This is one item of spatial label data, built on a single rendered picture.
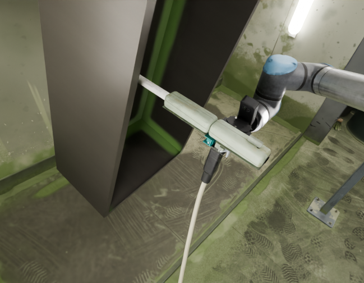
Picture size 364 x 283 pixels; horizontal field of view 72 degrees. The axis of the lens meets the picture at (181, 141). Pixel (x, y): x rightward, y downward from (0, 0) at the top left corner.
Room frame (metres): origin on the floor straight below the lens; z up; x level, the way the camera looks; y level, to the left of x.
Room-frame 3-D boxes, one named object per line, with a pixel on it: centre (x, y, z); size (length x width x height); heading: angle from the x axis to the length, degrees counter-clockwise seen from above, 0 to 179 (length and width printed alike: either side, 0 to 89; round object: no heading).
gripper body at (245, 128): (0.62, -0.16, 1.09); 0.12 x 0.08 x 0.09; 149
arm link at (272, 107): (0.76, -0.25, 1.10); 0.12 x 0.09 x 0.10; 149
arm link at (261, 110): (0.69, -0.20, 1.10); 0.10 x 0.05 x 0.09; 59
